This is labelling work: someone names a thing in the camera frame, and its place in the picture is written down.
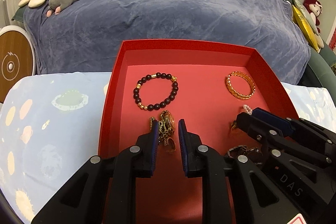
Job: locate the planet print blue cloth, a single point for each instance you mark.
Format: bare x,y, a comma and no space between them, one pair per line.
50,127

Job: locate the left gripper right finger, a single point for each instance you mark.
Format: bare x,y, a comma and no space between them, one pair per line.
233,190

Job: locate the gold woven cuff bangle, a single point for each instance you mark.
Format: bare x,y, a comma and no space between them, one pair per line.
240,85

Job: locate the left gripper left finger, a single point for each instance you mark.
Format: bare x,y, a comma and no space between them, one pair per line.
103,190

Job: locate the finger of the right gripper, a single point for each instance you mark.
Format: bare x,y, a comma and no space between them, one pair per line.
322,155
300,130

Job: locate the yellow gold cushion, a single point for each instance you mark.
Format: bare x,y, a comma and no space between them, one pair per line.
305,28

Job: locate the red monkey plush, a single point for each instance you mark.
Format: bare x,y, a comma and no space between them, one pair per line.
314,8

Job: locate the red jewelry tray box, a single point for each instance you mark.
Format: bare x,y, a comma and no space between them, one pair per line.
202,100

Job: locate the blue blanket covered bed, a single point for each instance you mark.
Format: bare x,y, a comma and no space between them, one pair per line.
86,36

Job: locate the silver metal watch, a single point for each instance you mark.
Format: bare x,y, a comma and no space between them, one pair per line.
253,153

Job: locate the round wooden white device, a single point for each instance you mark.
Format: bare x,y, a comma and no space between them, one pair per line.
17,59

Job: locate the green sofa frame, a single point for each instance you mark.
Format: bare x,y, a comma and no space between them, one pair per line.
320,63

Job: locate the grey patterned cushion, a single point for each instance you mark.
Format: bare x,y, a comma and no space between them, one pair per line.
306,14

